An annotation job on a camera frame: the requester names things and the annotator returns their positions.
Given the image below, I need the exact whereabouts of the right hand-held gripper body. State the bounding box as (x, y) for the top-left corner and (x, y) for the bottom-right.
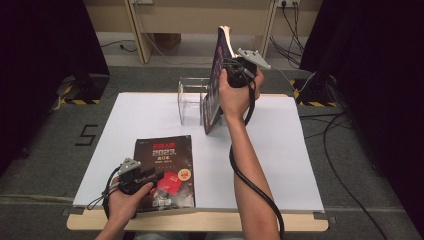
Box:
(223, 48), (272, 89)

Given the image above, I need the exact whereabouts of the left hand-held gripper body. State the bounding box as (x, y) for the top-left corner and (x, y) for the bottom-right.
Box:
(116, 158), (156, 196)

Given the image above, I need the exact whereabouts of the purple magazine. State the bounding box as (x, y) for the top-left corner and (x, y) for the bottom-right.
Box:
(201, 25), (239, 135)

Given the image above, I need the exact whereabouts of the dark magazine with red print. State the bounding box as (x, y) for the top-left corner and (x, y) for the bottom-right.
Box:
(133, 134), (196, 213)

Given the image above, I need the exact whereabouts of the clear acrylic book rack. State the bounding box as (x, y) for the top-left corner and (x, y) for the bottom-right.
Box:
(176, 77), (231, 127)

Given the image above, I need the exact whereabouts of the person's right hand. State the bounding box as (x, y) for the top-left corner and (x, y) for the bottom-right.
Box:
(218, 68), (265, 123)

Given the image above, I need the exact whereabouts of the person's left hand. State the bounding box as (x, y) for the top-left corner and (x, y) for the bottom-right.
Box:
(107, 176), (154, 228)

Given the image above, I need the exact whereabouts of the beige background desk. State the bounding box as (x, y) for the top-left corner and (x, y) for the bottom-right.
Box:
(83, 0), (323, 66)

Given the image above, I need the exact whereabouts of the brown cardboard box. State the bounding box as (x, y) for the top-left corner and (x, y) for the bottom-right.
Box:
(153, 32), (183, 50)

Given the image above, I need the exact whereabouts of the black yellow striped stand base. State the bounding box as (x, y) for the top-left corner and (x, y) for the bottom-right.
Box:
(59, 73), (110, 106)
(289, 76), (338, 108)

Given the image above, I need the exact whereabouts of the white table mat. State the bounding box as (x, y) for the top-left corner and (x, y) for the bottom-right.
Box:
(72, 92), (325, 214)

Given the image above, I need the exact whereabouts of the black curtain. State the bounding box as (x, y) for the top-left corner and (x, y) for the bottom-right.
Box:
(0, 0), (110, 178)
(299, 0), (424, 231)

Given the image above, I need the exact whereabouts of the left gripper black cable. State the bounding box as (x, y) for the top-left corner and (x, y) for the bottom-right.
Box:
(87, 165), (123, 220)

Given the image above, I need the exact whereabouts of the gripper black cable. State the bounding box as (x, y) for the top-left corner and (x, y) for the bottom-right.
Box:
(87, 165), (123, 220)
(229, 79), (285, 239)

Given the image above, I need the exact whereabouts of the black hanging cable bundle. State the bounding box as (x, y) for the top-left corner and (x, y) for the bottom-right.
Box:
(269, 0), (306, 68)

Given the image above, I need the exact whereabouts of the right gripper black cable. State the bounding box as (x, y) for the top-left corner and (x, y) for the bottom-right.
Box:
(229, 79), (285, 239)

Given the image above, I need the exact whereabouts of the thin black floor cable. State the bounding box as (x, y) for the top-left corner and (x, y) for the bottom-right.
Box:
(99, 39), (138, 54)

